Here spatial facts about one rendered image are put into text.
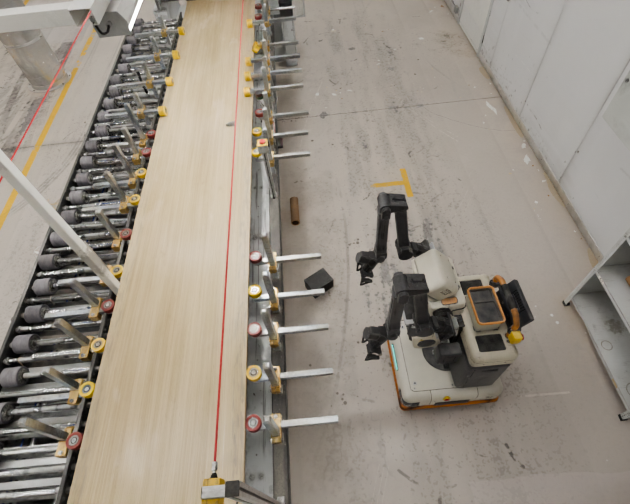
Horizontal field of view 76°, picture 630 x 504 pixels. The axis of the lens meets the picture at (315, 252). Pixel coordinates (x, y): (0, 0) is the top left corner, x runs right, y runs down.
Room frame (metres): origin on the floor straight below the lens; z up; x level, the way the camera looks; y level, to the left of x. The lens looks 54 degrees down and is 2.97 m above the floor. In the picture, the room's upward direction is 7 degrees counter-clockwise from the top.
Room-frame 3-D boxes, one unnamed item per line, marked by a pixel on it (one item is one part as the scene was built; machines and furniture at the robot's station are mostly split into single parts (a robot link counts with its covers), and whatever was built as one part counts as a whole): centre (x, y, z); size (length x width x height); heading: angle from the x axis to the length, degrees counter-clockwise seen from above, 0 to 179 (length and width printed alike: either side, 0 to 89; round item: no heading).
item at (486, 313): (0.97, -0.90, 0.87); 0.23 x 0.15 x 0.11; 179
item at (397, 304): (0.77, -0.32, 1.40); 0.11 x 0.06 x 0.43; 179
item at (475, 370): (0.97, -0.88, 0.59); 0.55 x 0.34 x 0.83; 179
